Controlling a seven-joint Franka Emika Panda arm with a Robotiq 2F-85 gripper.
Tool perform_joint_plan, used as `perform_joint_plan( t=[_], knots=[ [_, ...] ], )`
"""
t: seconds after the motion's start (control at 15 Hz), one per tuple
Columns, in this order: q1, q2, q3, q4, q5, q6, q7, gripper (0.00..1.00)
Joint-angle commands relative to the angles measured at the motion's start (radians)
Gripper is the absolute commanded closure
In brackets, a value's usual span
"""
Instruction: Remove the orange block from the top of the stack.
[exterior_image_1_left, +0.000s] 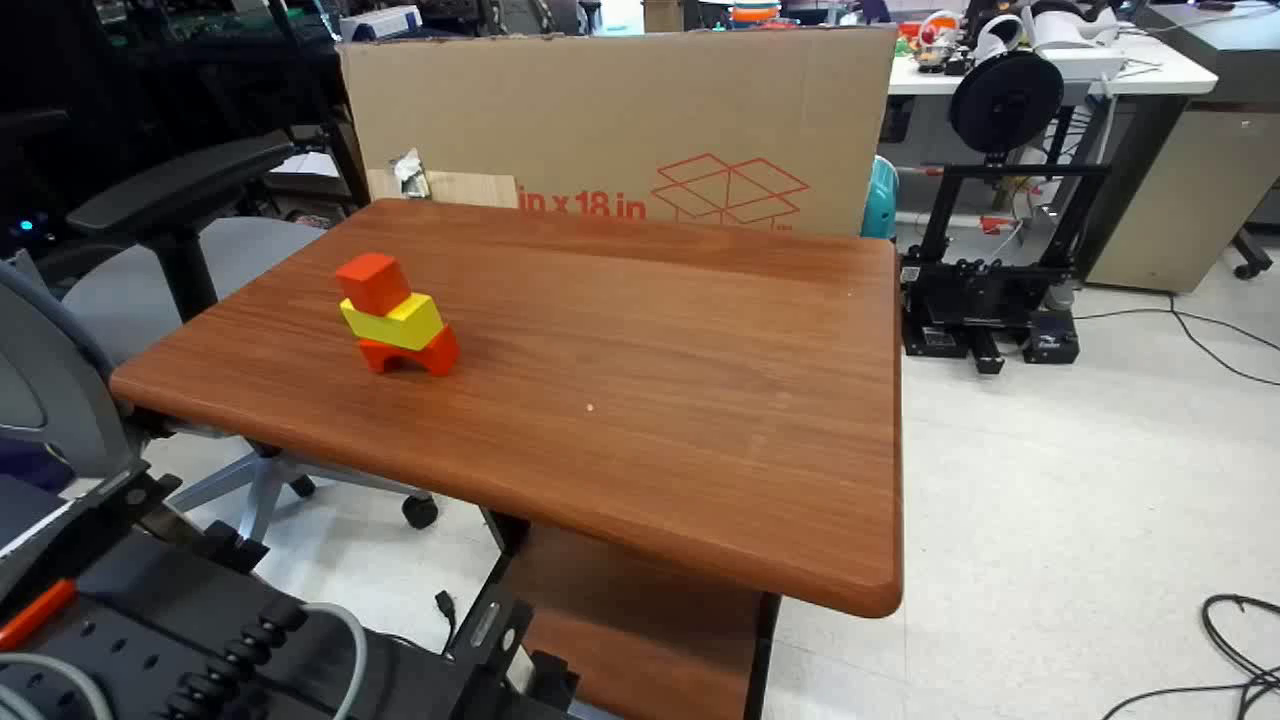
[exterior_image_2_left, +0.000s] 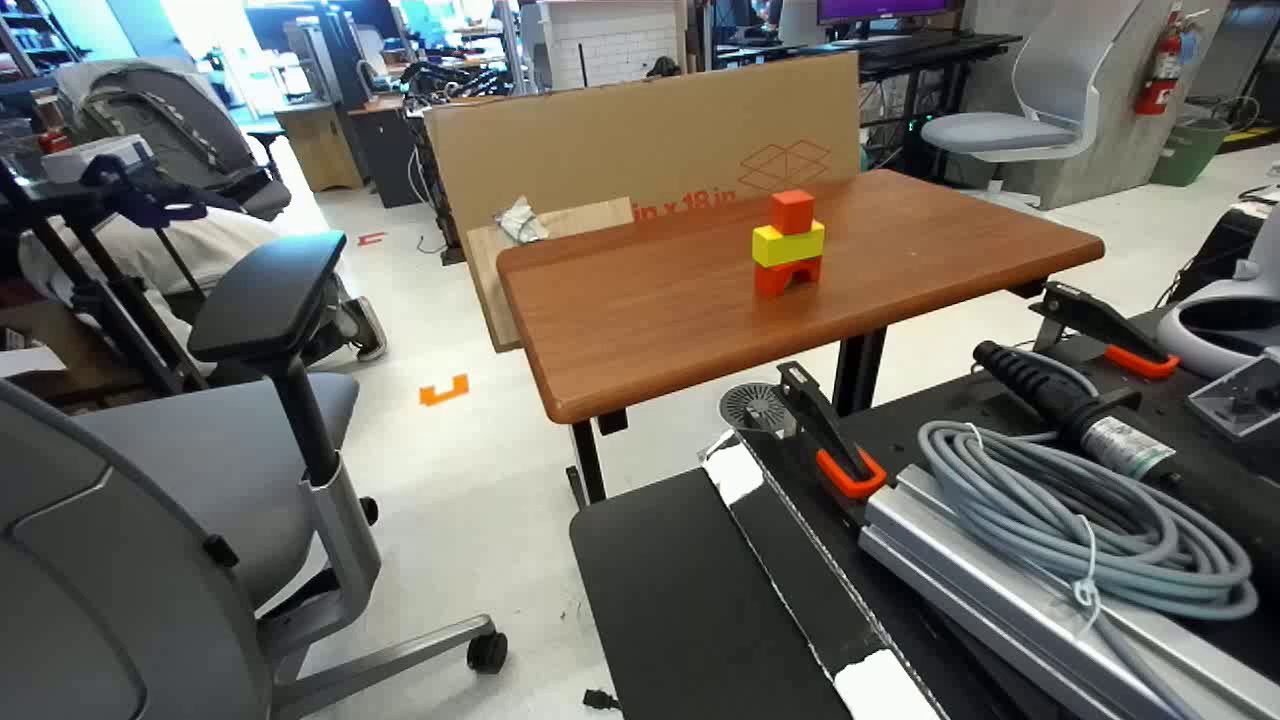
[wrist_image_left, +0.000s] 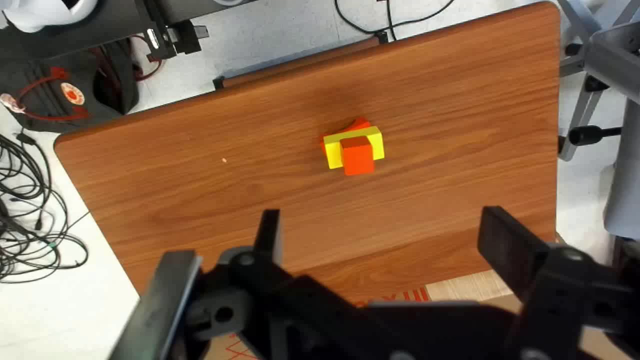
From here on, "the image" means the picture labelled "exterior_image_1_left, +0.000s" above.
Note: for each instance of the black filament spool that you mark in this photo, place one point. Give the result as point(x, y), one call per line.
point(1007, 100)

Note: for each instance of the crumpled white paper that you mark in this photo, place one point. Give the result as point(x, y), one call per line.
point(408, 174)

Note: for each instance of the orange arch block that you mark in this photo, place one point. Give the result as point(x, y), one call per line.
point(440, 353)

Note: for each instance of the orange cube block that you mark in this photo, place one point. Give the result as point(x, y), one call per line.
point(374, 280)

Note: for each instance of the beige cabinet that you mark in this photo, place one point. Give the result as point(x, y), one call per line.
point(1187, 186)

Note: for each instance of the large flat cardboard box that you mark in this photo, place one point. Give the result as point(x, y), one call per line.
point(600, 122)

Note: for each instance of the black robot platform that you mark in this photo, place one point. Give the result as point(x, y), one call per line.
point(162, 632)

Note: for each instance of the white background desk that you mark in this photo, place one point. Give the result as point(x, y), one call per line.
point(1144, 64)

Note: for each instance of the yellow rectangular block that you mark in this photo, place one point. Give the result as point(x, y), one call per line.
point(408, 327)

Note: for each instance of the black office chair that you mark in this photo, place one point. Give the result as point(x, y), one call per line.
point(186, 182)

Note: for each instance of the teal round object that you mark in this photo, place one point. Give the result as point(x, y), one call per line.
point(880, 201)

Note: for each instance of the black 3D printer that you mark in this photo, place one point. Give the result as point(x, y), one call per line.
point(983, 301)

